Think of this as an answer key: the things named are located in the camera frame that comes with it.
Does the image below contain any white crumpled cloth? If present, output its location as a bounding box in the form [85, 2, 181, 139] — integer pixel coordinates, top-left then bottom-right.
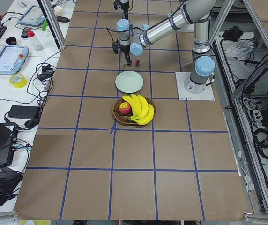
[225, 40, 254, 60]

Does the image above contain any yellow tape roll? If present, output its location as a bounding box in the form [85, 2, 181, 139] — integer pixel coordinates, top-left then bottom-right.
[9, 74, 27, 89]

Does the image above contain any far teach pendant tablet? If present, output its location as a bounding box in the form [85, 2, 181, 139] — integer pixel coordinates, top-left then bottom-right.
[17, 5, 45, 27]

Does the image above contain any teach pendant tablet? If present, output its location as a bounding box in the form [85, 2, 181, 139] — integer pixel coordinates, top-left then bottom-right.
[17, 5, 45, 27]
[0, 45, 29, 75]

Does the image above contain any light green plate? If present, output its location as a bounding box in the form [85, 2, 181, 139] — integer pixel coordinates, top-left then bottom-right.
[115, 71, 144, 93]

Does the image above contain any red yellow apple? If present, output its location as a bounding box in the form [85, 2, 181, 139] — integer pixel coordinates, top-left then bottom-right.
[119, 102, 132, 116]

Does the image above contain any black power brick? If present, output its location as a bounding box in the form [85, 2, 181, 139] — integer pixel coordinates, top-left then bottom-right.
[8, 105, 40, 119]

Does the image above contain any strawberry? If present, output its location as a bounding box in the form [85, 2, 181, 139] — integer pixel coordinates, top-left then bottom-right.
[135, 60, 140, 67]

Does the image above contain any white paper cup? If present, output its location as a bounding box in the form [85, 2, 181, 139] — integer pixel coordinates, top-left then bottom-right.
[53, 6, 63, 16]

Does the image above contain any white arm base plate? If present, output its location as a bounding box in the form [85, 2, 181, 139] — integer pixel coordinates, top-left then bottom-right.
[175, 72, 215, 101]

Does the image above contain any aluminium frame cage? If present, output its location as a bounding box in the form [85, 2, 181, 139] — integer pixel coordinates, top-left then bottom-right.
[210, 0, 268, 224]

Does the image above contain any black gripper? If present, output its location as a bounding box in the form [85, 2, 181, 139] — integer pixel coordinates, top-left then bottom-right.
[112, 39, 132, 66]

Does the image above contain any clear plastic bottle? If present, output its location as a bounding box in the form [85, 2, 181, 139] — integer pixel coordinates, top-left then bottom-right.
[27, 29, 43, 51]

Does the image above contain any yellow banana bunch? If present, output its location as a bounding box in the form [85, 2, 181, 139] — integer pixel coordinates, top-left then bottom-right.
[122, 94, 155, 126]

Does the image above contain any black small bowl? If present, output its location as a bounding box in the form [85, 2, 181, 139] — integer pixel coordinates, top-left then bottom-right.
[5, 37, 17, 45]

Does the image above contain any brown wicker basket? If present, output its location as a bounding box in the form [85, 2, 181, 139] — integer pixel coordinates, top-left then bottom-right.
[112, 96, 157, 126]

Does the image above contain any near teach pendant tablet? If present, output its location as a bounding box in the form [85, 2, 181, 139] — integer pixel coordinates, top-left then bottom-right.
[0, 45, 29, 75]

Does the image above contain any green marker pen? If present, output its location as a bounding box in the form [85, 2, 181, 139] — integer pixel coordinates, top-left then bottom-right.
[42, 20, 48, 31]

